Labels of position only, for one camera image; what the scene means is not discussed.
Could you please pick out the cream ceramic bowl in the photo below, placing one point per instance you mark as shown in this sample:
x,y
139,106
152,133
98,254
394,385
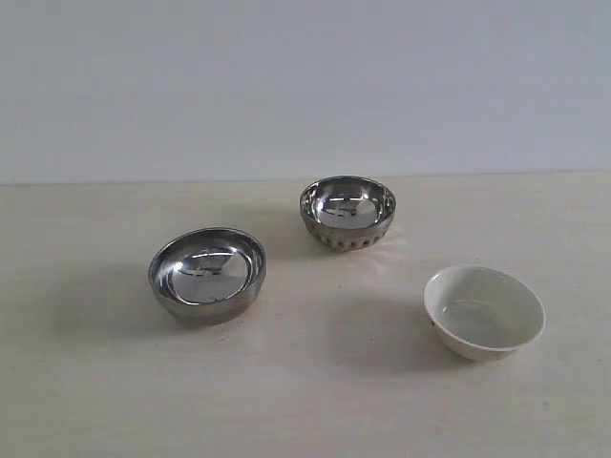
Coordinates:
x,y
480,313

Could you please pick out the plain stainless steel bowl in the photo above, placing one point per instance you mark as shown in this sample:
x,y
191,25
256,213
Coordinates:
x,y
208,276

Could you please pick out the dimpled stainless steel bowl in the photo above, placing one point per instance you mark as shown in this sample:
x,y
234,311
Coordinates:
x,y
347,213

